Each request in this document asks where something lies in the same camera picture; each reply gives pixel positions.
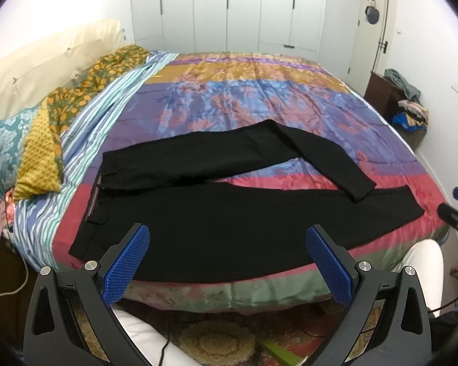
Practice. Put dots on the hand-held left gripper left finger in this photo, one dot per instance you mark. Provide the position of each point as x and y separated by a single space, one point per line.
128 263

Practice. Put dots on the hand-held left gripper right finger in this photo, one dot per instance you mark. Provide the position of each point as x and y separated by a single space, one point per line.
328 263

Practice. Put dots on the black pants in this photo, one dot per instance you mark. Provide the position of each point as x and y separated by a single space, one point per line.
213 217

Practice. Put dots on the person's right leg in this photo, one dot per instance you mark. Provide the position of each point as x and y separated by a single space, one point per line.
423 274

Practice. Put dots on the person's leg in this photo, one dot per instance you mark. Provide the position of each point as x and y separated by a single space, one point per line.
149 339
423 274

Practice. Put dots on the person's left leg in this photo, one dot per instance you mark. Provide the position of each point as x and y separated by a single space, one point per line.
149 339

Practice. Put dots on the blue bag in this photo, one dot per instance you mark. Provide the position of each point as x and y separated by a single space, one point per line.
402 121

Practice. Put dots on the pile of mixed clothes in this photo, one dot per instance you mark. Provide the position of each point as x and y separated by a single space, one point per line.
414 110

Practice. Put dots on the green stick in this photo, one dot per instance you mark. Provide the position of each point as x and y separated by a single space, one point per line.
284 352

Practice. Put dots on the patterned floor rug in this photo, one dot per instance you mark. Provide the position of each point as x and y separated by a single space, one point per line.
213 343

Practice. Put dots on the grey-green crumpled cloth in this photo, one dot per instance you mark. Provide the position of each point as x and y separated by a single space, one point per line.
404 84

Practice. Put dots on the dark wooden dresser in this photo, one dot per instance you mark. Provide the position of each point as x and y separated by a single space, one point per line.
381 91

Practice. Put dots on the mustard dotted pillow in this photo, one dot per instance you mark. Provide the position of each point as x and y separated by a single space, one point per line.
38 160

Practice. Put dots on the blue striped bed sheet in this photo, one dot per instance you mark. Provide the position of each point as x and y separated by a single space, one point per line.
99 114

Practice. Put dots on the teal floral pillow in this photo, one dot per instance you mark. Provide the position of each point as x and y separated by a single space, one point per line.
3 145

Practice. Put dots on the white door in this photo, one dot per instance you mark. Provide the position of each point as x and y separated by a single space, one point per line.
366 45

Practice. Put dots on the orange floral green cloth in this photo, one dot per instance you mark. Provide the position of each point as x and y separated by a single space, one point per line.
95 76

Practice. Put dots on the colourful patchwork bedspread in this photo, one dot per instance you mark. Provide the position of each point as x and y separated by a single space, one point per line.
232 95

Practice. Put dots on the round dark door hanging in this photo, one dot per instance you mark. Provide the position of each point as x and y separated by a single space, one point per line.
372 14

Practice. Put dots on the cream padded headboard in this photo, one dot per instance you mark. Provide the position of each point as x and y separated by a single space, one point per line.
42 61

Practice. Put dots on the white wardrobe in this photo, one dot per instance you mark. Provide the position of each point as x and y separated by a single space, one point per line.
229 7

